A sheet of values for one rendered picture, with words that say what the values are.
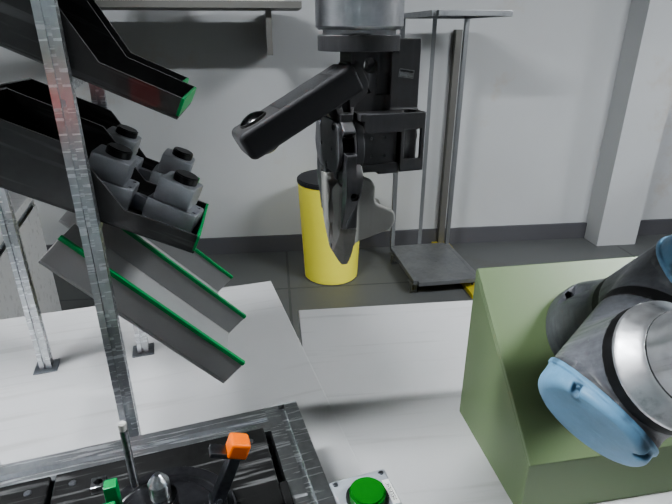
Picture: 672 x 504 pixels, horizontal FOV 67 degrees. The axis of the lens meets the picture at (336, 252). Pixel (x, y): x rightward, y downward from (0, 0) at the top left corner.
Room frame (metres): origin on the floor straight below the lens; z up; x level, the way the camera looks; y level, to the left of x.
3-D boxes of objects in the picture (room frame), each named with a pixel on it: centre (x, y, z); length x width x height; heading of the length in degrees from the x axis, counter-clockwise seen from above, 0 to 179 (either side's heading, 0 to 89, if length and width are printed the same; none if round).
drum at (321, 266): (2.98, 0.03, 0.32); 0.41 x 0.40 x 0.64; 7
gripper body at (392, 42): (0.48, -0.03, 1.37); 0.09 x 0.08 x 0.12; 108
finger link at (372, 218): (0.46, -0.03, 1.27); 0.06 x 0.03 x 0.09; 108
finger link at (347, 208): (0.45, -0.01, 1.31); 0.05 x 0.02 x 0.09; 18
